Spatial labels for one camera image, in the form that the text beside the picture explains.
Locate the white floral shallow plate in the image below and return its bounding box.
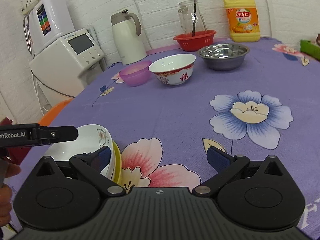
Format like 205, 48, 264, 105
44, 124, 116, 179

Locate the yellow plate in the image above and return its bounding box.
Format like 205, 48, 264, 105
112, 141, 122, 185

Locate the white red ceramic bowl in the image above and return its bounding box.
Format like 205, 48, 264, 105
149, 54, 196, 86

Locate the person's left hand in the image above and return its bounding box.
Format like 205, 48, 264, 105
1, 161, 21, 226

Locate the orange plastic basin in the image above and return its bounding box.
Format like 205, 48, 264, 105
39, 99, 72, 126

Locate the dark red thermos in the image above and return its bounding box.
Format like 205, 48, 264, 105
1, 116, 31, 165

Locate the white water dispenser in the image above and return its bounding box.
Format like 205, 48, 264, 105
29, 26, 105, 107

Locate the purple floral tablecloth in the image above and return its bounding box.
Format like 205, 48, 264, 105
53, 38, 319, 239

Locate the purple plastic bowl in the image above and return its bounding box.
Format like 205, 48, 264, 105
119, 61, 152, 87

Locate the stainless steel bowl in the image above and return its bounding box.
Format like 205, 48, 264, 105
197, 43, 250, 71

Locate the white water purifier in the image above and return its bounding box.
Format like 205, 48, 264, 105
23, 0, 75, 55

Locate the red plastic colander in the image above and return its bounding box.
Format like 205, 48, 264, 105
173, 30, 216, 51

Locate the white thermos jug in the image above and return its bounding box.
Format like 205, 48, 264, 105
111, 9, 147, 65

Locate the black stirring stick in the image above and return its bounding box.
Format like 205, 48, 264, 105
192, 0, 197, 37

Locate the green box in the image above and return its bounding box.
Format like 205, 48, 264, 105
300, 40, 320, 61

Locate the yellow detergent bottle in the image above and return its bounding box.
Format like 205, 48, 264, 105
223, 0, 260, 42

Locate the glass pitcher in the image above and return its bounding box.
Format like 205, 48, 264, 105
178, 0, 207, 34

